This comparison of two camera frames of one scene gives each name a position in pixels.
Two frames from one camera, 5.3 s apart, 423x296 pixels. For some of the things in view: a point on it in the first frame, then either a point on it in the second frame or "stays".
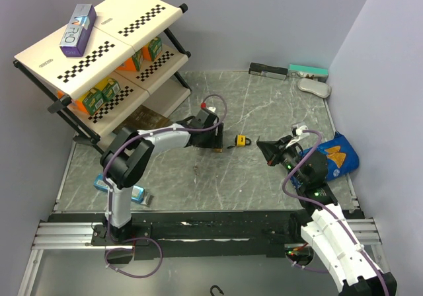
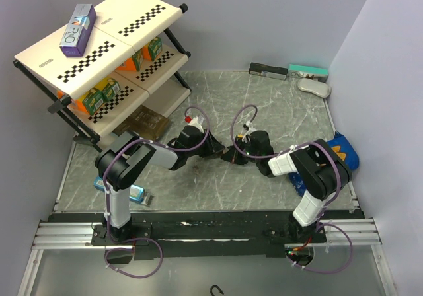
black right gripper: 273,150 → 234,156
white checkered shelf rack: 130,69 stays
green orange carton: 133,63 stays
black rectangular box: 271,71 stays
